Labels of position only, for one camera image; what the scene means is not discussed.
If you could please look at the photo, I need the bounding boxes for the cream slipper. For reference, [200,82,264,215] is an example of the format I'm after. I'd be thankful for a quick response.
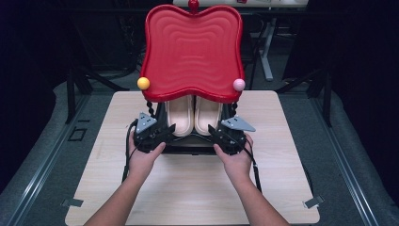
[194,95,224,137]
[165,94,195,138]

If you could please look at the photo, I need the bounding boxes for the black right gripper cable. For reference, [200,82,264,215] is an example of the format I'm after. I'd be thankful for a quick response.
[243,137,263,194]

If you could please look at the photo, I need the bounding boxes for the black metal stand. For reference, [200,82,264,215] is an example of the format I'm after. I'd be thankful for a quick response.
[275,60,334,128]
[65,59,130,125]

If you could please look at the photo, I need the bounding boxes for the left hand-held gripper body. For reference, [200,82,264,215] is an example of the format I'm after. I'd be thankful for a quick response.
[133,111,168,154]

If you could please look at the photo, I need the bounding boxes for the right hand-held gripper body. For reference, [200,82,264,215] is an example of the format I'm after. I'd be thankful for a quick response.
[214,115,257,156]

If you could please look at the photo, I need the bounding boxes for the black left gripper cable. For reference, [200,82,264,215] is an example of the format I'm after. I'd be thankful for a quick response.
[121,118,139,185]

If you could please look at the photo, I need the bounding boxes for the person's left hand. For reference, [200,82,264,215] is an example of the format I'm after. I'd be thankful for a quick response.
[127,131,167,185]

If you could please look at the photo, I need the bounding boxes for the grey tape piece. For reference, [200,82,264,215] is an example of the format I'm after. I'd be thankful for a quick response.
[61,198,85,209]
[302,195,326,210]

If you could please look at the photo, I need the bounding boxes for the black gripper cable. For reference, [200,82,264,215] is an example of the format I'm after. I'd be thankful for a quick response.
[121,118,139,185]
[243,137,263,194]

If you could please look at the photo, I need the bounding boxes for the red wavy plastic tray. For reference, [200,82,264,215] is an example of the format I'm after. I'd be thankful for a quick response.
[136,0,247,155]

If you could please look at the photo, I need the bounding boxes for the metal floor rail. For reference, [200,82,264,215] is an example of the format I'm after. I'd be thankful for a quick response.
[5,93,92,226]
[308,93,381,226]

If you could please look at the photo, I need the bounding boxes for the person's right hand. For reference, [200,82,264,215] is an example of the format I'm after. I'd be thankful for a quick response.
[213,133,255,186]

